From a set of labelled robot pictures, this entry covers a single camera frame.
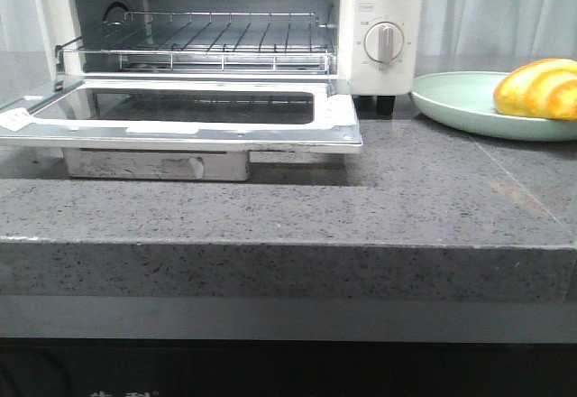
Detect white glass oven door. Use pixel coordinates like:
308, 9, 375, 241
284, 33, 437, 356
1, 74, 362, 181

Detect golden striped croissant bread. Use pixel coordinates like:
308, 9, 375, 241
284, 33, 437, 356
493, 58, 576, 121

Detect white Toshiba toaster oven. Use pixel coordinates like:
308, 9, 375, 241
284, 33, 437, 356
41, 0, 423, 115

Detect lower white timer knob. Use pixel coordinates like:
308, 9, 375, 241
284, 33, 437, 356
363, 22, 404, 64

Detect light green ceramic plate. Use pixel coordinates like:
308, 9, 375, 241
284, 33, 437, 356
410, 71, 576, 142

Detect metal wire oven rack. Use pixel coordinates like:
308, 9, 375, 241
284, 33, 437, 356
55, 8, 337, 75

